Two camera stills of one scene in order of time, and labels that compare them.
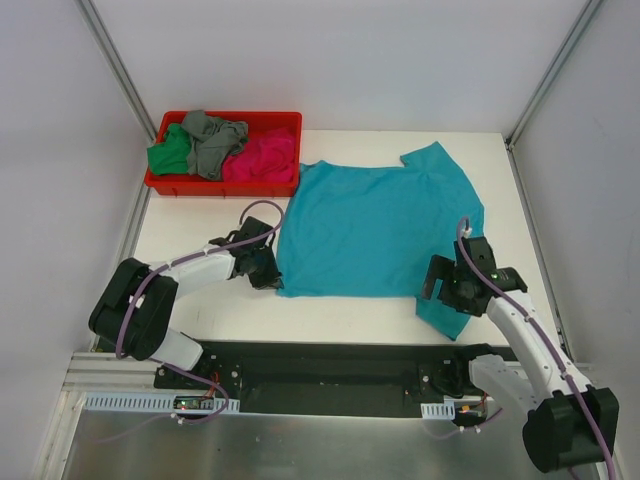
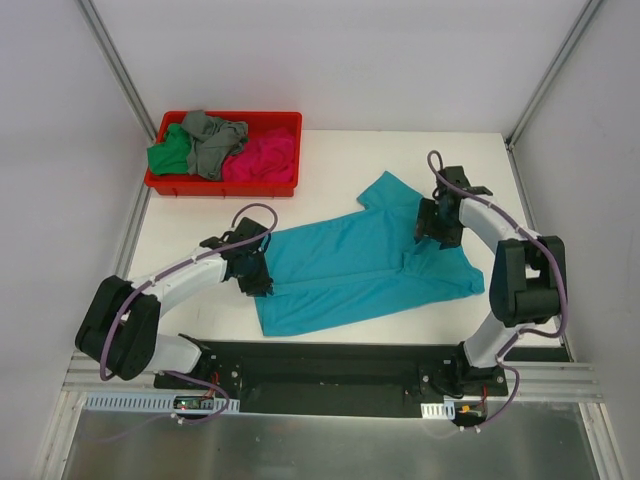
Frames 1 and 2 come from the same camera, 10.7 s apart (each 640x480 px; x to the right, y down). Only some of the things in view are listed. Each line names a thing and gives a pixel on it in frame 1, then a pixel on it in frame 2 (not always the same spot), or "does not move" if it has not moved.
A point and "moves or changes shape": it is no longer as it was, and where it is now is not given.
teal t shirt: [372, 232] moves or changes shape
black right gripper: [445, 279] → [430, 226]
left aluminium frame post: [98, 34] does not move
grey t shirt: [212, 140] does not move
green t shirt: [170, 156] does not move
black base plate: [319, 379] does not move
